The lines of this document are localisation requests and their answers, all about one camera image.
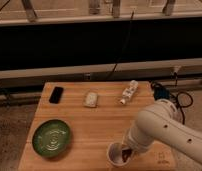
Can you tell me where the red-brown pepper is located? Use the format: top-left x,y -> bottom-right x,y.
122,149 -> 132,161

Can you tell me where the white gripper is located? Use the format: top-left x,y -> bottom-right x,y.
122,130 -> 144,154

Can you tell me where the black smartphone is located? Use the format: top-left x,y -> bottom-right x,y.
49,87 -> 63,104

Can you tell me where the green ceramic plate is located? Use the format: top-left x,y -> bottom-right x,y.
32,119 -> 71,158

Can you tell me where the black hanging cable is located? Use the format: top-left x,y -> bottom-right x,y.
105,9 -> 136,81

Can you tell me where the black floor cable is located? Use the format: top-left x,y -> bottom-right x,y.
150,71 -> 194,125

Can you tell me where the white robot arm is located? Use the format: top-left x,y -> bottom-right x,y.
124,99 -> 202,165

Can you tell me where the blue box on floor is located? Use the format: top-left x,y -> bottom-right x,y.
154,87 -> 169,100

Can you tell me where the small white plastic bottle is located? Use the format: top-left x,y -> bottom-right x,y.
120,80 -> 138,105

